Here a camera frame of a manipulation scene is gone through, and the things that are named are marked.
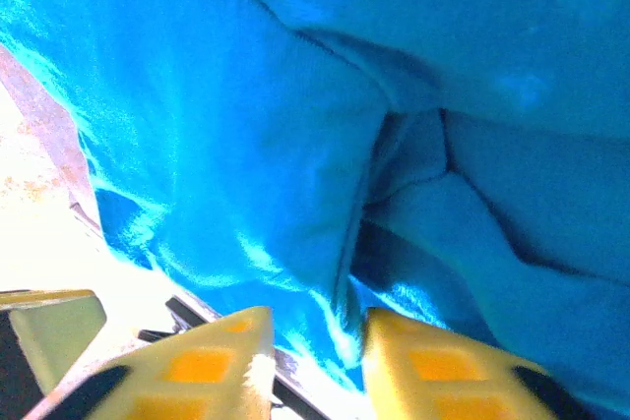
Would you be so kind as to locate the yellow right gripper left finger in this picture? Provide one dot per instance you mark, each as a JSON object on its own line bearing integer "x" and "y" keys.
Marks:
{"x": 197, "y": 371}

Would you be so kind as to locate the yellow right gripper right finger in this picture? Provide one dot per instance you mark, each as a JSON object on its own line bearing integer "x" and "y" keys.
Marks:
{"x": 443, "y": 371}

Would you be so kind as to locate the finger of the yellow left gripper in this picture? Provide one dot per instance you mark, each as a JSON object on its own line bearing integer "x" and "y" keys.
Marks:
{"x": 54, "y": 331}

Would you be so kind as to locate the blue t-shirt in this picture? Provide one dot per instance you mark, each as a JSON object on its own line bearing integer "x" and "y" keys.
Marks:
{"x": 344, "y": 120}

